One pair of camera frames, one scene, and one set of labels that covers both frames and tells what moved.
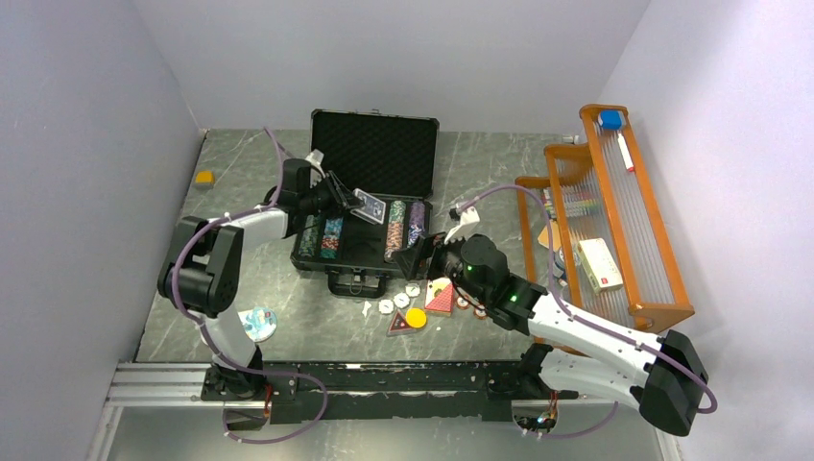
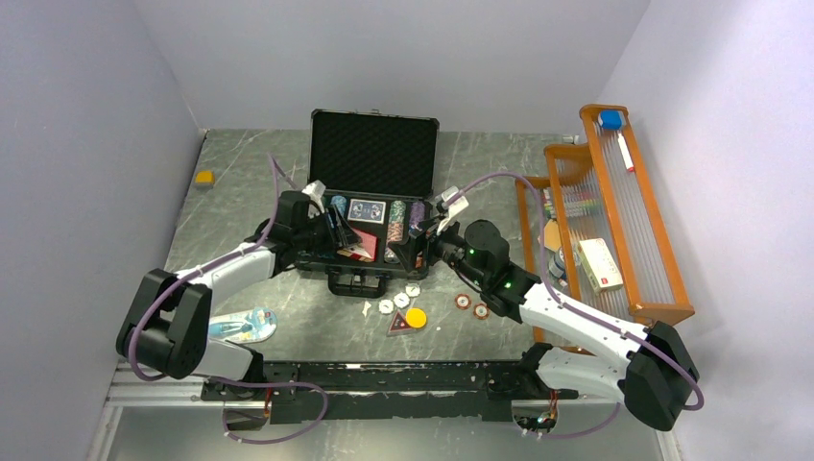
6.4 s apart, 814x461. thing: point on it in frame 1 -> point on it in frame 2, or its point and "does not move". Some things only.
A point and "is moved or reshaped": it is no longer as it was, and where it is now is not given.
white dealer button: x=401 y=300 does not move
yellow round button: x=416 y=317 does not move
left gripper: x=341 y=196 -> x=340 y=236
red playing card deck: x=440 y=294 -> x=366 y=250
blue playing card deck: x=374 y=209 is moved or reshaped
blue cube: x=610 y=120 does not move
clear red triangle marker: x=398 y=325 does not move
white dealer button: x=386 y=306 does not move
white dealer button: x=413 y=289 does not move
